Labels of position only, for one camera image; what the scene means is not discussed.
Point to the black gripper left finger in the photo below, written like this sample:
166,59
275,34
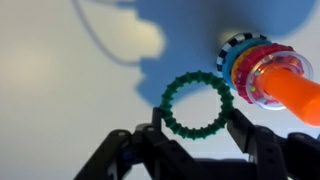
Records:
163,159

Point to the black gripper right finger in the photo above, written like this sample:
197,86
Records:
276,158

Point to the orange rod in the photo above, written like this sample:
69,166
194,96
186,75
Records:
299,95

